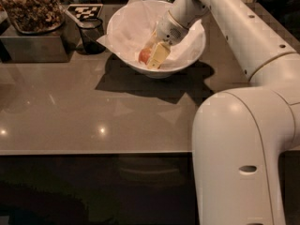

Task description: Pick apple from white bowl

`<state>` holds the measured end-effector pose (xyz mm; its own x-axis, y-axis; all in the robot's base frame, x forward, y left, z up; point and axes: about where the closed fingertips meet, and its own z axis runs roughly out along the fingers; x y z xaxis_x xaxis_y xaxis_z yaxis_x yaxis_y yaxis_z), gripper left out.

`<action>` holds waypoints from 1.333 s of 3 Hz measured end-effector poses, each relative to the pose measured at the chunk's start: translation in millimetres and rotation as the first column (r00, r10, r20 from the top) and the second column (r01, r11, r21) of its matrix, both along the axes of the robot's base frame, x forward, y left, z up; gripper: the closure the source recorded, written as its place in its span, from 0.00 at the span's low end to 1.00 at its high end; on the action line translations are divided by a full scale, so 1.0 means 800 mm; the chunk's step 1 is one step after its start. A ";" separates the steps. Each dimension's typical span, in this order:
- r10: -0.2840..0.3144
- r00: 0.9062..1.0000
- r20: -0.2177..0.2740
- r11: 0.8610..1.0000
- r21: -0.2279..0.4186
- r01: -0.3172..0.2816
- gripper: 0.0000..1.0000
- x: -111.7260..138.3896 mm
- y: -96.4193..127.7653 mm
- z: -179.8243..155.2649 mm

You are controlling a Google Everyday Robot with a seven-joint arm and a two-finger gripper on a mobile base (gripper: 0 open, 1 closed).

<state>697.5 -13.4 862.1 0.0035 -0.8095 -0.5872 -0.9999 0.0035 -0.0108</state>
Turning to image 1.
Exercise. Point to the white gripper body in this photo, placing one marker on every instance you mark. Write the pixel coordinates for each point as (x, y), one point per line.
(170, 29)

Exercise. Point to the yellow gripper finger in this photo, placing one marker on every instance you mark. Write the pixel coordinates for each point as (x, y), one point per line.
(158, 54)
(152, 41)

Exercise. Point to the red orange apple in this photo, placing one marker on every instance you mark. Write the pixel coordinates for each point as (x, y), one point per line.
(144, 55)

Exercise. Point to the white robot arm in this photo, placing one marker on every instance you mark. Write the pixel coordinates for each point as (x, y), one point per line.
(239, 134)

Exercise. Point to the white bowl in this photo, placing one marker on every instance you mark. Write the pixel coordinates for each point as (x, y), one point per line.
(165, 72)

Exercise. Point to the white paper liner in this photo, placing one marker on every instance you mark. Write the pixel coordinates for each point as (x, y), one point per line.
(131, 28)

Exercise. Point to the black white marker card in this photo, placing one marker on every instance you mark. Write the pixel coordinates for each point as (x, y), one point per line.
(85, 11)

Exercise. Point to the dark metal box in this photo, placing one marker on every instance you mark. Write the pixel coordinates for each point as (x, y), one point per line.
(54, 47)

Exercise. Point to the jar of snack mix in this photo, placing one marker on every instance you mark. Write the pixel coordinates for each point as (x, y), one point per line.
(32, 17)

